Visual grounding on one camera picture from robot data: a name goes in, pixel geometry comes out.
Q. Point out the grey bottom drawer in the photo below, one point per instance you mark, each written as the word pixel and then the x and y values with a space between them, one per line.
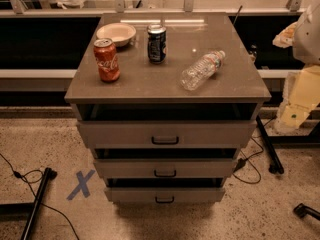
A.
pixel 164 195

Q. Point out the grey drawer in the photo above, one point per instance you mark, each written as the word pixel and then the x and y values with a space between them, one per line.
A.
pixel 164 168
pixel 164 195
pixel 166 134

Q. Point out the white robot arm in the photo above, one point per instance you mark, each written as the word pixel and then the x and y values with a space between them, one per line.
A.
pixel 301 92

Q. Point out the grey drawer cabinet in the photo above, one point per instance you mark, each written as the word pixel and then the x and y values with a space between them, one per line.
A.
pixel 148 91

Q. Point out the grey top drawer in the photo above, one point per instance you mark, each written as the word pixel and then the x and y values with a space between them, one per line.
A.
pixel 166 134

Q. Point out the grey middle drawer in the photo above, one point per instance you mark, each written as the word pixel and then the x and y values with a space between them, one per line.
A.
pixel 164 168

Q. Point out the clear plastic water bottle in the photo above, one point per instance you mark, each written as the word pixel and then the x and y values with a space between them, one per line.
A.
pixel 200 71

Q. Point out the dark blue soda can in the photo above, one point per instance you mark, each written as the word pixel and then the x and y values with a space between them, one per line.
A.
pixel 156 43

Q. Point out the red cola can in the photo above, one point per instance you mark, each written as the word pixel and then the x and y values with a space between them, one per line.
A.
pixel 106 59

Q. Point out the white bowl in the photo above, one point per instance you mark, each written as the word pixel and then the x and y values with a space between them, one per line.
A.
pixel 120 33

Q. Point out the blue tape cross mark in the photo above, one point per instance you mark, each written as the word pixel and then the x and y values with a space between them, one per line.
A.
pixel 82 185

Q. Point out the black stand leg left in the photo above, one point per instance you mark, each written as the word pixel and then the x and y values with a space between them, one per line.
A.
pixel 28 211

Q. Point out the black stand leg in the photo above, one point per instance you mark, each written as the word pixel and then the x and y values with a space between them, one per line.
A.
pixel 312 140
pixel 28 211

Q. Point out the black stand leg right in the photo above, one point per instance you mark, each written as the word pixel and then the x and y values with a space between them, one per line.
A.
pixel 312 140

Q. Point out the black foot lower right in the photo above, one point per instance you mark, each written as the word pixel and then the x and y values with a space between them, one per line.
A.
pixel 302 210

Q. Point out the metal railing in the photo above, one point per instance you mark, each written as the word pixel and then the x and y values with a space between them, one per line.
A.
pixel 160 0

